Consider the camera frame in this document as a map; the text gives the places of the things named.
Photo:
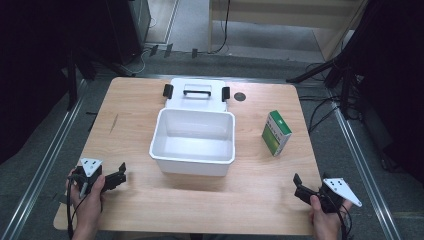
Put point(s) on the black tripod stand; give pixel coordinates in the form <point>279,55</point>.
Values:
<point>330,71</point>

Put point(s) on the black metal stand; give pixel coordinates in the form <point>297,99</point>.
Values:
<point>74,80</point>

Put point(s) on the metal floor rail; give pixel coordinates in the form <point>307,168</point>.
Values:
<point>363,166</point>
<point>40,173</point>

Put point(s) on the white plastic storage box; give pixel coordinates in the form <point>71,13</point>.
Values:
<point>193,146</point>

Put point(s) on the round grey table grommet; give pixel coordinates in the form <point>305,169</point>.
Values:
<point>239,97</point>

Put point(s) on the black cabinet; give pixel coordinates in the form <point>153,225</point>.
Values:
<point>126,30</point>

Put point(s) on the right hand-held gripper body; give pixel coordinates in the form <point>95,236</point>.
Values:
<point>336,190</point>

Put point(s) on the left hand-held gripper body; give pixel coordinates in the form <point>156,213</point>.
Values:
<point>90,165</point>

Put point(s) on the green and white medicine box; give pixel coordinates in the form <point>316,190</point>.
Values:
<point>275,134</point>

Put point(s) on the dark curtain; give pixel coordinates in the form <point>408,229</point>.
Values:
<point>393,83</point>
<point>33,66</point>

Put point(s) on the person's left hand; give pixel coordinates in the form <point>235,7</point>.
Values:
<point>89,203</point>

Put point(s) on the person's right hand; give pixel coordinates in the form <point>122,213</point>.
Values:
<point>325,218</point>

